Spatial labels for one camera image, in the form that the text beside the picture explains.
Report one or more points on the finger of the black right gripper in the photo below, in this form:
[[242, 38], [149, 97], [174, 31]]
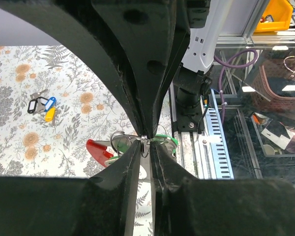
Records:
[[77, 26], [147, 37]]

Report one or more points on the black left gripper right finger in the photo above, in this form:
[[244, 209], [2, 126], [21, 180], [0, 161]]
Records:
[[184, 205]]

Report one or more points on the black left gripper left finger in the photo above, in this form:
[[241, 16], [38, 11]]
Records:
[[102, 205]]

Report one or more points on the red handled carabiner keyring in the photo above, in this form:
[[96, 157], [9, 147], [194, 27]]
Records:
[[100, 150]]

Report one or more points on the green tagged key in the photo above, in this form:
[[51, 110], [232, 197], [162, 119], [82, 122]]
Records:
[[120, 143]]

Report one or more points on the silver keys bunch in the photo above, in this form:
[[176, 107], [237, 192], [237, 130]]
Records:
[[144, 172]]

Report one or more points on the green key tag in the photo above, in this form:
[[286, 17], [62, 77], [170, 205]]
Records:
[[167, 141]]

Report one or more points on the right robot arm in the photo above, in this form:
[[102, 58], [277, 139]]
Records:
[[206, 19]]

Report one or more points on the yellow key tag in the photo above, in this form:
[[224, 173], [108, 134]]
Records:
[[50, 114]]

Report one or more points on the brown wicker basket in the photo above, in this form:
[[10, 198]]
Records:
[[269, 79]]

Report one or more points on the yellow storage bin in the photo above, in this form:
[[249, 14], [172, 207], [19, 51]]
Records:
[[276, 17]]

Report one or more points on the blue slotted cable duct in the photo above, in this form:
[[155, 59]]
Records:
[[220, 163]]

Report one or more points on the aluminium front rail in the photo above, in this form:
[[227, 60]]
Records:
[[190, 129]]

